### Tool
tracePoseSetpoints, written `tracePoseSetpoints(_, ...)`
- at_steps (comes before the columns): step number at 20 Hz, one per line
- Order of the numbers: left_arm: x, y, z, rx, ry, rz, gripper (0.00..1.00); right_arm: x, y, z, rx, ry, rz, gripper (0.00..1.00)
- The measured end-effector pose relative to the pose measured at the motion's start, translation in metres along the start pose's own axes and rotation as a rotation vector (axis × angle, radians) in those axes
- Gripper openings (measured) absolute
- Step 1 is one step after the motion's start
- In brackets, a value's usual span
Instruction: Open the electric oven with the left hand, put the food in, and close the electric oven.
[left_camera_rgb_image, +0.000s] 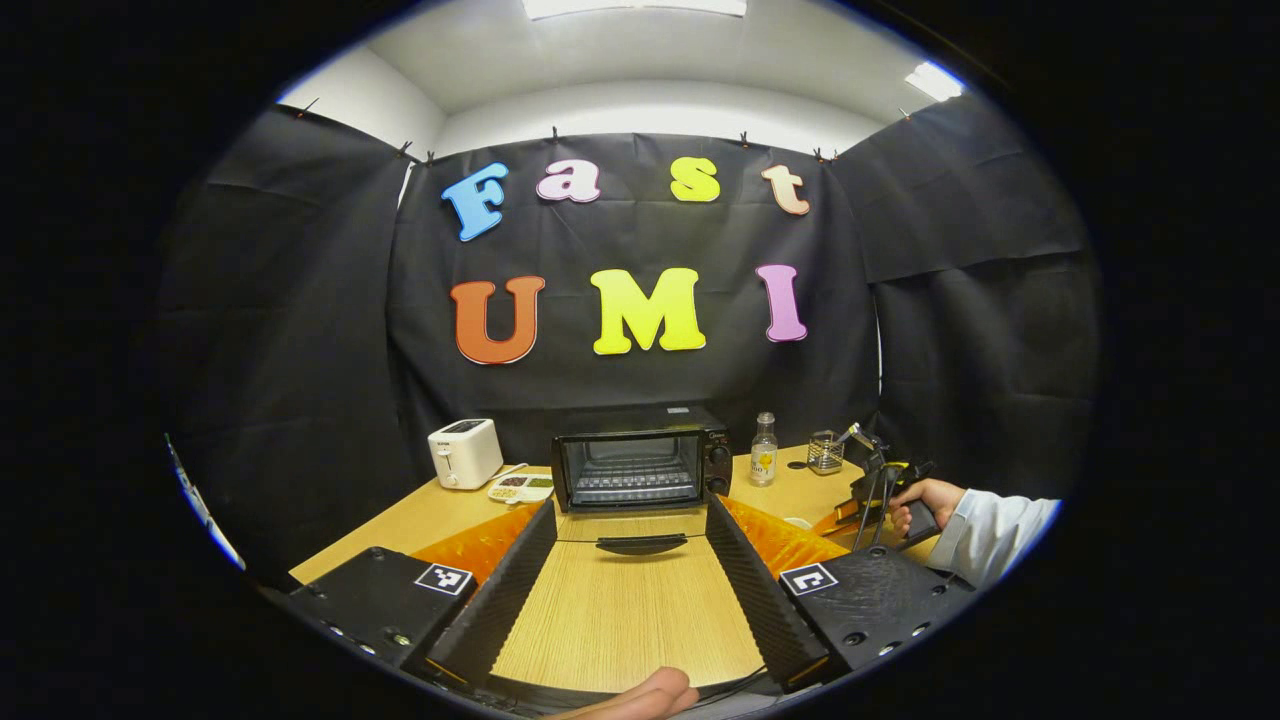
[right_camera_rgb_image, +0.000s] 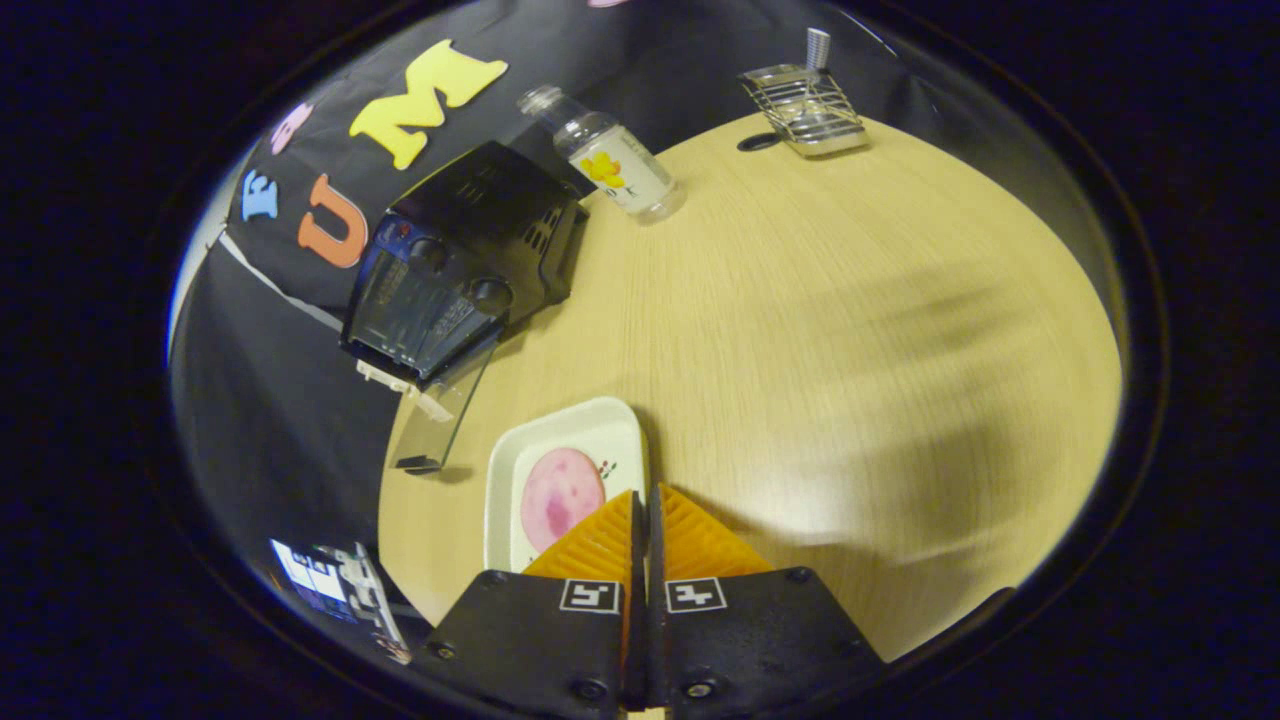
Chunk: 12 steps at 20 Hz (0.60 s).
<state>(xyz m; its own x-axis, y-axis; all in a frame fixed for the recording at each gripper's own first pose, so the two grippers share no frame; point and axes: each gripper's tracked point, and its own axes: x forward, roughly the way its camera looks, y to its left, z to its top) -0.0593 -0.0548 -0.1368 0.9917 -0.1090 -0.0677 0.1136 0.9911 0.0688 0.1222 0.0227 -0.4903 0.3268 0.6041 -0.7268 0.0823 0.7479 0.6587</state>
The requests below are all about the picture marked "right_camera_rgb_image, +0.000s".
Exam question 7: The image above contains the computer monitor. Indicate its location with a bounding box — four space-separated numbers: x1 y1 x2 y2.
270 538 351 606

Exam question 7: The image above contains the metal wire holder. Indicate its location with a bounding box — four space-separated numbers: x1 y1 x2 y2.
738 63 869 159

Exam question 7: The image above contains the pink ham slice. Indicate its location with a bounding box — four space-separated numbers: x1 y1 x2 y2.
520 447 607 554

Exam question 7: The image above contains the clear glass bottle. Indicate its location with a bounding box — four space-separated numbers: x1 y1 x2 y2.
517 84 689 225

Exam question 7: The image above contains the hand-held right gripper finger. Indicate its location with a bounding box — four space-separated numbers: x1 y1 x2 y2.
647 483 886 716
410 490 647 713

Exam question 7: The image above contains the black electric oven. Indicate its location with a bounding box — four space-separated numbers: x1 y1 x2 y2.
340 140 591 476

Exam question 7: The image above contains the white square plate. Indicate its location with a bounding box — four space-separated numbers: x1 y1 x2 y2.
484 396 651 576

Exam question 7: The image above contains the white side desk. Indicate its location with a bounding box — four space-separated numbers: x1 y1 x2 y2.
335 545 413 666

